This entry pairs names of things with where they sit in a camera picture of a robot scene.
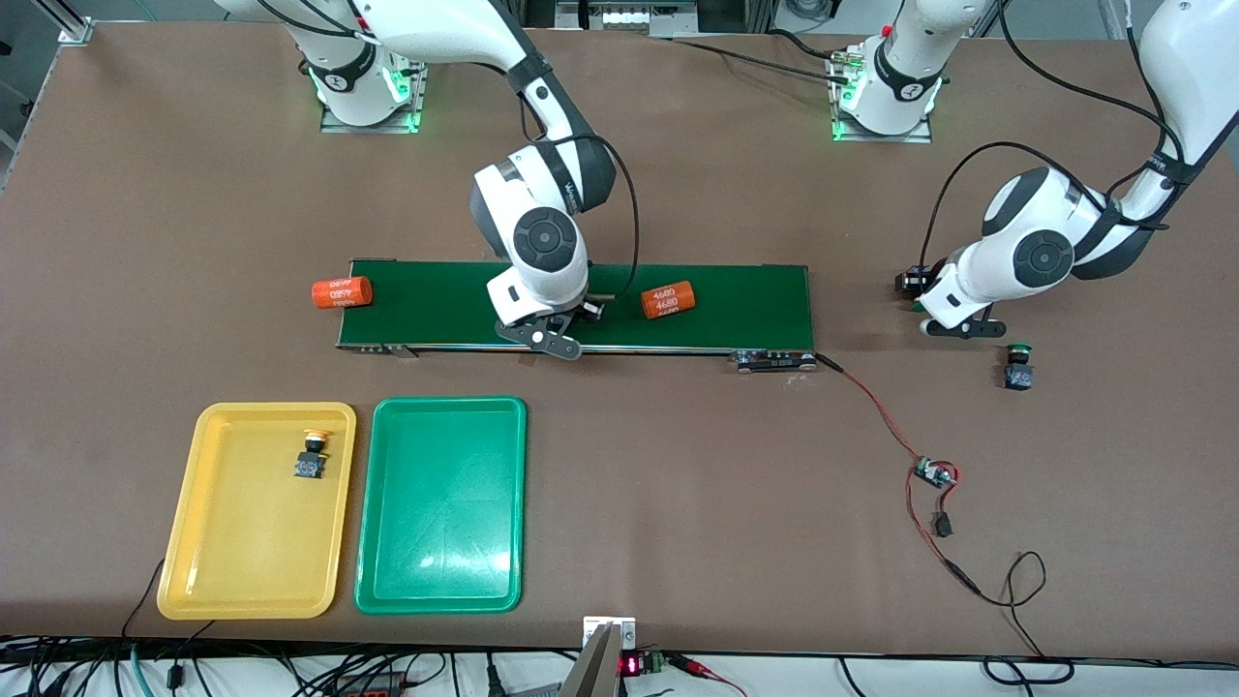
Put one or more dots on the green plastic tray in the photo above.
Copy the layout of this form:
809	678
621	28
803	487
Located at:
440	513

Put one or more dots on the silver equipment box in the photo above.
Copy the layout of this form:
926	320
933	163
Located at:
629	17

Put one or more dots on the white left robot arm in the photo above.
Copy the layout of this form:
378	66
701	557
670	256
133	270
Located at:
1041	257

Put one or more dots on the yellow plastic tray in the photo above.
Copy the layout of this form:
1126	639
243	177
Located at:
252	542

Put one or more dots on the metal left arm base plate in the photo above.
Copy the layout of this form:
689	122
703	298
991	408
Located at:
915	136

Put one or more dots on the red digit display module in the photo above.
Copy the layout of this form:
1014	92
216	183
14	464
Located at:
631	665

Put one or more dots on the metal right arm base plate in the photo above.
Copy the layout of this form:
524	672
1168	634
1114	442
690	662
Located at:
423	106

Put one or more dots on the red clip lead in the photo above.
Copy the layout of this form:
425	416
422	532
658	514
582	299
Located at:
707	668

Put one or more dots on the silver table edge bracket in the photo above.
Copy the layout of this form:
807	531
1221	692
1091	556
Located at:
627	634

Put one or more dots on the aluminium frame profile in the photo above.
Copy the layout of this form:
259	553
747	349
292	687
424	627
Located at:
73	31

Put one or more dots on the grey metal pole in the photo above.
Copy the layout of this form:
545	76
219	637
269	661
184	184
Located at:
590	673

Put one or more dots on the orange cylinder white print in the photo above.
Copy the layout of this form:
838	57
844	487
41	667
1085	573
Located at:
668	299
342	292

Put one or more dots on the yellow push button switch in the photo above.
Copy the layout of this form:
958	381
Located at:
309	467

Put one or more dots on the small green circuit board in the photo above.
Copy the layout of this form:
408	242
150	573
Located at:
934	472

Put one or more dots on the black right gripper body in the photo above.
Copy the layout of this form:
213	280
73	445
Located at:
585	311

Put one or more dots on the green belt conveyor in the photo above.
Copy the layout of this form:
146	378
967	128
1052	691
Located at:
436	310

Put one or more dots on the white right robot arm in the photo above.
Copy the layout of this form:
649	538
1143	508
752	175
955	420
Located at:
542	242

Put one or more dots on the orange electronic device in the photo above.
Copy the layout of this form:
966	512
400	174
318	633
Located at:
373	689

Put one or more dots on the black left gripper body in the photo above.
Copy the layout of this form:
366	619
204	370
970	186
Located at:
914	283

